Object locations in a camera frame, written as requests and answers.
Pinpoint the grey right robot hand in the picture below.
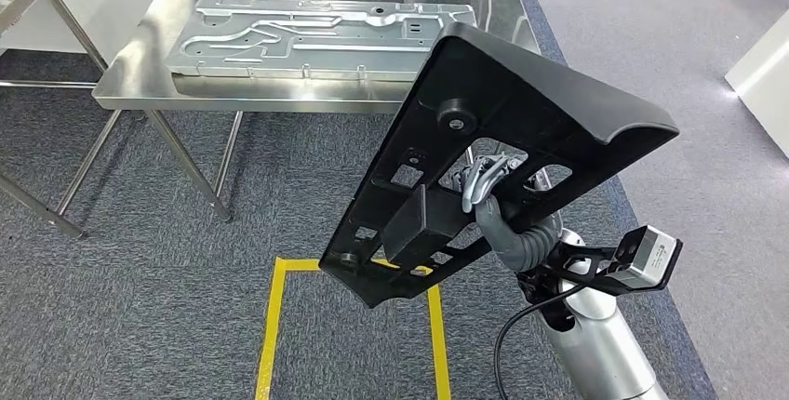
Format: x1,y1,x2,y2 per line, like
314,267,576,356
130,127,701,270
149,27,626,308
461,156,527,270

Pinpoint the black plastic bracket part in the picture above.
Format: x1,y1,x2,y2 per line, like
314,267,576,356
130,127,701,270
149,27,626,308
318,20,681,311

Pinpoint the stainless steel workbench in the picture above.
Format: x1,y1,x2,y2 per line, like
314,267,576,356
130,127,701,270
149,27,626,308
55,0,553,224

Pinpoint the yellow floor tape square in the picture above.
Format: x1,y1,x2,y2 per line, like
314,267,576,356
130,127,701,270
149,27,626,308
254,255,453,400

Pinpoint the grey stamped metal plate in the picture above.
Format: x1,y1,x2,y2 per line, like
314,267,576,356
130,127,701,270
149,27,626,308
165,0,479,82

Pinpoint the white block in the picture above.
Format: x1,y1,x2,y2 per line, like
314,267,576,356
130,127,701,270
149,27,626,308
724,8,789,158

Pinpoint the white cabinet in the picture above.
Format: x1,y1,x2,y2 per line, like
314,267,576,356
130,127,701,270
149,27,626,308
0,0,155,66

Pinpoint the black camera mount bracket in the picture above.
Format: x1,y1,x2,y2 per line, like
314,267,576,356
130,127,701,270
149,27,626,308
517,233,684,300

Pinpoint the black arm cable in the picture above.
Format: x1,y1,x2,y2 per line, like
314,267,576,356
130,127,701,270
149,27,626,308
492,283,587,400

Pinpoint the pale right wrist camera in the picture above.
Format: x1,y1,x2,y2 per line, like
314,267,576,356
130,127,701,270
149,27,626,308
607,224,684,294

